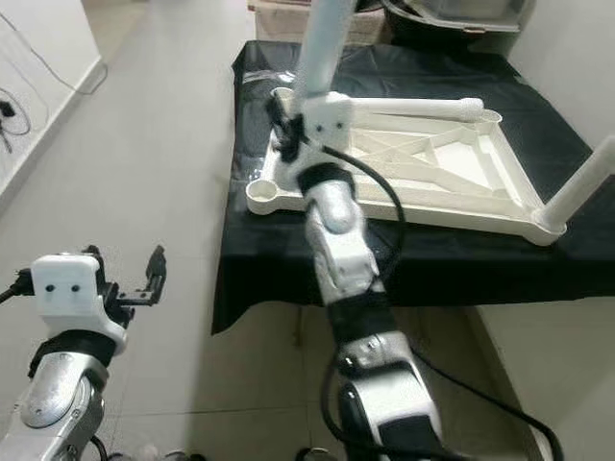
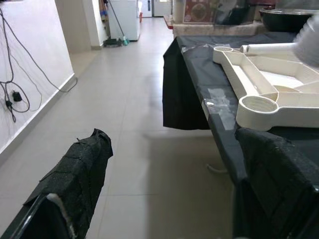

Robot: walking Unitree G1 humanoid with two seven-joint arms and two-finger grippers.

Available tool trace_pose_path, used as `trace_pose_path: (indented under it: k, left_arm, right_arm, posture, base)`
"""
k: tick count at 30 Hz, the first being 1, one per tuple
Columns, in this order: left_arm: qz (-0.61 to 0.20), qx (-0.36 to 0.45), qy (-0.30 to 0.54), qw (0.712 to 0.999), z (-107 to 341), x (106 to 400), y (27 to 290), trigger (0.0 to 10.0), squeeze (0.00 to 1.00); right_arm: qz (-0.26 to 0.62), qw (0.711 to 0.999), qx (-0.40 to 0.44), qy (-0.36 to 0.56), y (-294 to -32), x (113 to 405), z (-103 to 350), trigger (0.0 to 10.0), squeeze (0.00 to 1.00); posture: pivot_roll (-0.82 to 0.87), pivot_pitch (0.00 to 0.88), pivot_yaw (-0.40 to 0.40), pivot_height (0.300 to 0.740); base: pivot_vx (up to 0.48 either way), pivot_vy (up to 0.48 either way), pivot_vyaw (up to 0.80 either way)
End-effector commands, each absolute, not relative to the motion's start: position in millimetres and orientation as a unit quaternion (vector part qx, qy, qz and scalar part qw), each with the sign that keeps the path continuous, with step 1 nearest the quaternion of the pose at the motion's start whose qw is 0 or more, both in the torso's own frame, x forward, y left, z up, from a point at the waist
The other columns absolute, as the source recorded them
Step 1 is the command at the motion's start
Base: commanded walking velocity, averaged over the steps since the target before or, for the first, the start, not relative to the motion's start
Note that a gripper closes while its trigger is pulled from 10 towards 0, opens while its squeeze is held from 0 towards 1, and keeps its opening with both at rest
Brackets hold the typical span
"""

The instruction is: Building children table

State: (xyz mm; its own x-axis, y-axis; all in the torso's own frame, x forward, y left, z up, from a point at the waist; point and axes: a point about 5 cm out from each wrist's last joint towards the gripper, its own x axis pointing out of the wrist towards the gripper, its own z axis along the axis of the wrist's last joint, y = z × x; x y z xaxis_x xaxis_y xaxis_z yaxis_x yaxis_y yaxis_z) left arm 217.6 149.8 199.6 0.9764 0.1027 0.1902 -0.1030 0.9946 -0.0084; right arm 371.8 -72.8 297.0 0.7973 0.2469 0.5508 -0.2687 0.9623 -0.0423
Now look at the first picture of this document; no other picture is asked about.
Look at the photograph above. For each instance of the black power adapter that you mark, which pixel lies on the black power adapter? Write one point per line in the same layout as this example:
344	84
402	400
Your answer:
10	109

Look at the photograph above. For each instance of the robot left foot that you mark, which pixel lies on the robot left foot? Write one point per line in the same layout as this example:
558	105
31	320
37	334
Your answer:
154	456

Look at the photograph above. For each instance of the grey metal table leg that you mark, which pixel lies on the grey metal table leg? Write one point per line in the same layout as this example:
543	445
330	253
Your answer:
298	327

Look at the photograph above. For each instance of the beige cloth covered bench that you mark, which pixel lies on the beige cloth covered bench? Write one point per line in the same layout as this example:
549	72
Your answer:
288	24

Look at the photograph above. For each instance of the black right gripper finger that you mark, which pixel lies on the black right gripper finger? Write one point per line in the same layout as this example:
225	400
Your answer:
281	120

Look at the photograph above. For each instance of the long clear tape strip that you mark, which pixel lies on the long clear tape strip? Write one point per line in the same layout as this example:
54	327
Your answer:
264	75

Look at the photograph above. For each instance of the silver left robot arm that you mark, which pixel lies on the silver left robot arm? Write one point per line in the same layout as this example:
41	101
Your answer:
58	399

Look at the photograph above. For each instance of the speckled grey right wrist camera mount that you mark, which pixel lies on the speckled grey right wrist camera mount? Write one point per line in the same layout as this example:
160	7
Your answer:
332	120

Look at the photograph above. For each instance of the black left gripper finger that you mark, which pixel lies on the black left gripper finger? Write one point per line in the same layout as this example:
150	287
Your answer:
94	253
155	269

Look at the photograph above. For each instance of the black tablecloth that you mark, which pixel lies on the black tablecloth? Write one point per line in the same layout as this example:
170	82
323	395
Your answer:
269	269

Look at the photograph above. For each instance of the white plastic table leg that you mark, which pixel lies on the white plastic table leg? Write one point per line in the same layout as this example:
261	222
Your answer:
413	109
581	187
327	48

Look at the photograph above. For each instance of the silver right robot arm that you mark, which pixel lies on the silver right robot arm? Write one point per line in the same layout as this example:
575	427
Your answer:
365	288

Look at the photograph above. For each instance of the black wok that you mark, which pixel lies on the black wok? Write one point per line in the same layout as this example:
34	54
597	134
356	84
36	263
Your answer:
461	12

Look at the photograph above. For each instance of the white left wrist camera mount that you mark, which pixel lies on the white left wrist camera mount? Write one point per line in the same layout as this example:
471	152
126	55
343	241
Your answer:
72	293

